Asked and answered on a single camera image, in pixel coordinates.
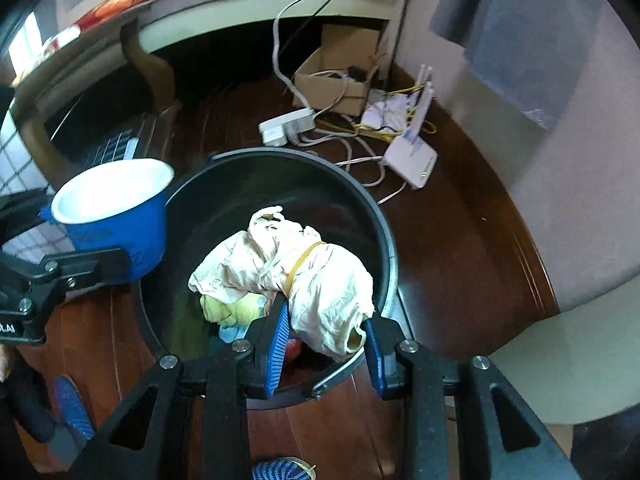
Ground blue cup white inside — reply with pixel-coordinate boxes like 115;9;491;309
50;158;176;283

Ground person's leg dark trousers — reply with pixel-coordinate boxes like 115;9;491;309
0;350;57;443

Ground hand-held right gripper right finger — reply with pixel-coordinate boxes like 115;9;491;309
362;315;581;480

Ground cardboard box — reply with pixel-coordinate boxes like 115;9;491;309
292;24;388;117

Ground black round bin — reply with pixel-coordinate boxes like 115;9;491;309
131;147;416;403

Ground thin white cable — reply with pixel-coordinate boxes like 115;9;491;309
300;130;410;206

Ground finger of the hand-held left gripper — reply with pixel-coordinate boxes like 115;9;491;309
0;190;56;247
0;246;133;313

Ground thick white cable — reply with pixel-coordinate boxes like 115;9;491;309
272;0;371;111

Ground bed with red headboard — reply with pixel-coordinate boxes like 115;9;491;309
55;0;418;56

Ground white router with antennas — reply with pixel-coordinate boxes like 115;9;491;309
382;64;439;190

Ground white power strip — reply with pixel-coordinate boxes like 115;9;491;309
258;108;317;147

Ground cream cloth with rubber band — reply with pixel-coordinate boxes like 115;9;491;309
187;205;376;361

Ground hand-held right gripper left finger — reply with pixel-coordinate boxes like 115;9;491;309
87;292;293;480

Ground yellow green cloth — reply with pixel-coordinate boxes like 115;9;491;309
200;292;268;328

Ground red wrapper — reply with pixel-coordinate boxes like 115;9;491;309
282;337;307;362

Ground black cable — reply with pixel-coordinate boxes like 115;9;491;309
287;0;362;61

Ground yellow cable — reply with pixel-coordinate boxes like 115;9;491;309
315;85;432;142

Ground small white network box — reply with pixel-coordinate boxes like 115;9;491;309
360;94;410;132

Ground blue slipper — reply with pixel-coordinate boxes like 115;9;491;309
251;456;317;480
52;375;97;441

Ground light blue wrapper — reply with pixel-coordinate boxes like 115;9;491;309
218;322;252;344

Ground grey hanging cloth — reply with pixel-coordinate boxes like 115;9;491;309
429;0;617;133

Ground brown wooden chair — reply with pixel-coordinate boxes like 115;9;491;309
12;10;183;183

